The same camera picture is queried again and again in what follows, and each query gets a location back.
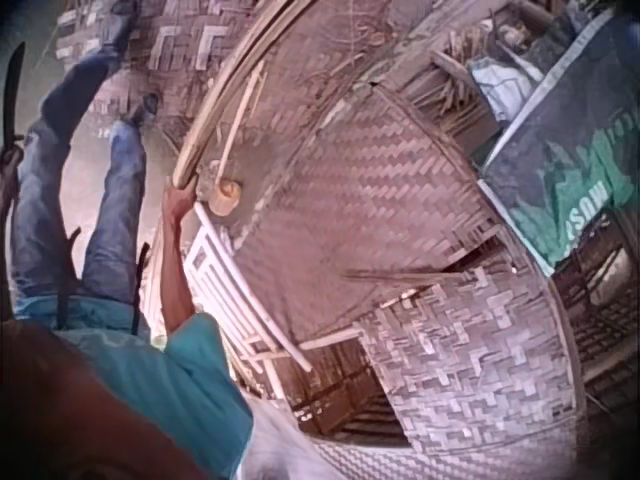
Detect white sack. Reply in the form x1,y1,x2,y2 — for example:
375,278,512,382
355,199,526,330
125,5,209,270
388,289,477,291
468,53,544,124

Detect thin bamboo stick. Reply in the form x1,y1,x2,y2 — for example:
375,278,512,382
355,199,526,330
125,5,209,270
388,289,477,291
214,59,269,184

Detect person's right hand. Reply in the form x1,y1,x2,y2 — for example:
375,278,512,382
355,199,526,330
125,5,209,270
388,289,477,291
161,175,202,224

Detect short bamboo tube piece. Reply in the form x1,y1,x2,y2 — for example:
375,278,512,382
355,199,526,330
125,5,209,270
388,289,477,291
199,175,245,219

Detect chevron patterned woven bamboo mat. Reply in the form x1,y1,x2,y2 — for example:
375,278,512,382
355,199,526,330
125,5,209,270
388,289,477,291
53,0,244,149

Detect dark machete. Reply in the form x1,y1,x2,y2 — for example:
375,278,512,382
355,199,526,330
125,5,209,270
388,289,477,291
1,40,27,151

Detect curved woven bamboo mat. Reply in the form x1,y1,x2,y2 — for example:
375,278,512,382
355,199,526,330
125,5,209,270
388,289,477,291
199,0,441,156

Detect light patterned woven bamboo mat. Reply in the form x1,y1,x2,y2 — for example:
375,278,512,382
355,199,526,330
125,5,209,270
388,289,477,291
357,267,584,459

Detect brown bamboo lattice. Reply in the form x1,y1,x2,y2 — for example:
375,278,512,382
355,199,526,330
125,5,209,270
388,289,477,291
277,337,409,444

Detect person's left hand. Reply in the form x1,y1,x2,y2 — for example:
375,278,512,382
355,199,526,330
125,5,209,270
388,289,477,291
0,143,26,201

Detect heap of bamboo sticks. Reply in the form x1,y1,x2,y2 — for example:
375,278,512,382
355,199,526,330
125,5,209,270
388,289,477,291
399,19,506,151

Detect green printed banner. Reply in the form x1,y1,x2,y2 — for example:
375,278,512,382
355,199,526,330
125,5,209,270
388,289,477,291
477,7,640,279

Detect large plain woven bamboo mat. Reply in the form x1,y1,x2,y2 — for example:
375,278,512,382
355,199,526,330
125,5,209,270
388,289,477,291
219,84,504,349

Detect dark woven crate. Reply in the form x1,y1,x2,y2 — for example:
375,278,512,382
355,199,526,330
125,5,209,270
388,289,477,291
549,212,640,406

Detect bundle of long bamboo strips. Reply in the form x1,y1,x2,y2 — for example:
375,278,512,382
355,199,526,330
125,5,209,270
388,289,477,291
172,0,314,194

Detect white slatted frame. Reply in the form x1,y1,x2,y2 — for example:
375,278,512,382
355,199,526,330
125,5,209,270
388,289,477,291
182,202,364,394

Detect person's legs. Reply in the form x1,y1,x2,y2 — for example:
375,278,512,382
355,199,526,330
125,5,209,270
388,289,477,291
9,0,161,321

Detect black strap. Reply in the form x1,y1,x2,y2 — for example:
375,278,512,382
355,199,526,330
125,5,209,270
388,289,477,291
130,241,152,335

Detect thin bamboo splinter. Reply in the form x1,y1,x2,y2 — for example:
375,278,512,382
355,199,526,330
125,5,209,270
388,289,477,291
343,266,454,285

